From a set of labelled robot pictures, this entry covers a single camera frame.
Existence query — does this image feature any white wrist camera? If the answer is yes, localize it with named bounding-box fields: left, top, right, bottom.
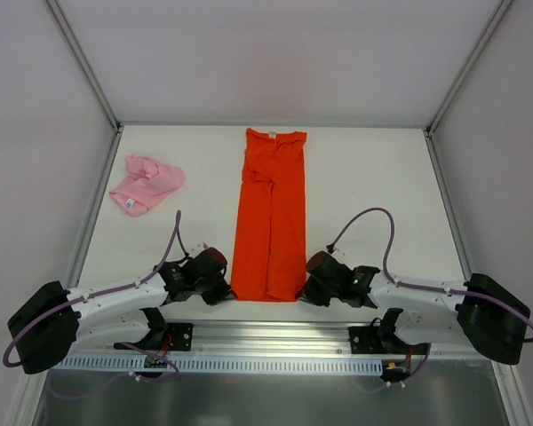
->
left=326, top=245, right=346, bottom=261
left=189, top=242, right=209, bottom=256

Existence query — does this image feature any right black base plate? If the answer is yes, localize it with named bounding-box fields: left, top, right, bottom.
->
left=347, top=326, right=428, bottom=355

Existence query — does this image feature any white slotted cable duct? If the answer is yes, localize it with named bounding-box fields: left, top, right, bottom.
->
left=56, top=352, right=383, bottom=377

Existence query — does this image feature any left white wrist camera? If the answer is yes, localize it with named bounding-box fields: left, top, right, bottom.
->
left=189, top=242, right=209, bottom=256

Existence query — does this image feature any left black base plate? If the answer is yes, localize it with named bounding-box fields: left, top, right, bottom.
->
left=165, top=322, right=194, bottom=351

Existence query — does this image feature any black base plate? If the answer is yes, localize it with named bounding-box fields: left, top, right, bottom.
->
left=165, top=322, right=194, bottom=351
left=347, top=326, right=428, bottom=355

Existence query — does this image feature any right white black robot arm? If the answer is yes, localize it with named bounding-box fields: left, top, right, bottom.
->
left=298, top=251, right=530, bottom=365

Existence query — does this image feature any aluminium frame post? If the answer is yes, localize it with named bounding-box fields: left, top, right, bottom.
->
left=425, top=0, right=515, bottom=134
left=43, top=0, right=121, bottom=133

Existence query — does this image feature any aluminium mounting rail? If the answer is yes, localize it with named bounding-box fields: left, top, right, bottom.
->
left=70, top=319, right=513, bottom=361

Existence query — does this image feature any left aluminium frame post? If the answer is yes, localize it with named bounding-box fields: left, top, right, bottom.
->
left=43, top=0, right=121, bottom=133

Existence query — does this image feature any orange t shirt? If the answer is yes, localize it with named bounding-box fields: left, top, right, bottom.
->
left=231, top=129, right=307, bottom=302

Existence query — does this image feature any right aluminium frame post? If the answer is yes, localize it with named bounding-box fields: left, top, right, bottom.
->
left=425, top=0, right=515, bottom=134

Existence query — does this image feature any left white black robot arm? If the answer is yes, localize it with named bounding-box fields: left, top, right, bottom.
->
left=3, top=247, right=231, bottom=375

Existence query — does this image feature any pink t shirt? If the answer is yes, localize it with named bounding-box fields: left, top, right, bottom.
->
left=109, top=154, right=186, bottom=217

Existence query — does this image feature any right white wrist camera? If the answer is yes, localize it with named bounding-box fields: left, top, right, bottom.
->
left=326, top=245, right=346, bottom=261

